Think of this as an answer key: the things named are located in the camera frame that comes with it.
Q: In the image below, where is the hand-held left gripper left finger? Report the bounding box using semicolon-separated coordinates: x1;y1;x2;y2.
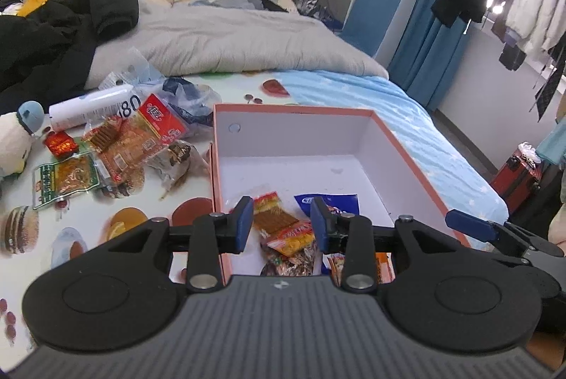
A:
95;196;255;293

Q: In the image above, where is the red label clear crisp packet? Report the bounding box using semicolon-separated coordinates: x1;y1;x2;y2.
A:
95;94;189;185

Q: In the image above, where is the grey duvet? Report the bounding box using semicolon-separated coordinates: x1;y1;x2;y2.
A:
84;0;390;90

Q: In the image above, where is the green edged spicy strip packet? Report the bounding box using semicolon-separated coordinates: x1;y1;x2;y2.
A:
33;153;100;209

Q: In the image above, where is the clear plastic bag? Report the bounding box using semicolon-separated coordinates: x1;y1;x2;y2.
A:
98;47;162;90

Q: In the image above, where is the blue curtain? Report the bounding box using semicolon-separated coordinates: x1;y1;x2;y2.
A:
389;0;469;110

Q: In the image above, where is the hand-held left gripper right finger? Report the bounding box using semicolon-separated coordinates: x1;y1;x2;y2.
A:
310;197;472;293

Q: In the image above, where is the small shiny red wrapper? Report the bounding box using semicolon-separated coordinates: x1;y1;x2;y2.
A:
45;130;79;159

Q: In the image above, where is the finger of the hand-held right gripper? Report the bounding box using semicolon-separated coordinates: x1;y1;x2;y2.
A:
445;209;564;258

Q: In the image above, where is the orange cardboard box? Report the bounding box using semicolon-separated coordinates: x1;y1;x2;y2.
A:
210;103;472;287

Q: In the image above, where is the black down jacket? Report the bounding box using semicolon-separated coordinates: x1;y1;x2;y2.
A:
0;0;140;115

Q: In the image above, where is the yellow cloth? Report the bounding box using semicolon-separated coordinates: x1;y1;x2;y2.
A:
18;0;58;17

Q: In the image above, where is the dark blue snack packet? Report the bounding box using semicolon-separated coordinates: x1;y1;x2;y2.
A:
294;193;359;217

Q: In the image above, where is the red yellow snack packet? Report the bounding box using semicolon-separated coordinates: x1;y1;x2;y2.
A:
265;221;317;256

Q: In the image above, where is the white plush duck toy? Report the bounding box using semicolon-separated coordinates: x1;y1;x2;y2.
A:
0;100;45;185

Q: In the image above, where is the blue chair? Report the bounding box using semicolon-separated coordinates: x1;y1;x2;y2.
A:
338;0;403;57

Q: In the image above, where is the fruit print tablecloth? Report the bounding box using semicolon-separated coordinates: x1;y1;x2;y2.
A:
0;70;310;362

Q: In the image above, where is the white cylindrical tube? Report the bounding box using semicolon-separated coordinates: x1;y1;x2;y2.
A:
48;84;142;131

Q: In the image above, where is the red suitcase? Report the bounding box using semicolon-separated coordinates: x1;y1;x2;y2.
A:
491;142;544;214

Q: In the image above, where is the blue print plastic bag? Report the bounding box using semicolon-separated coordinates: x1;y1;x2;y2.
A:
161;76;222;128

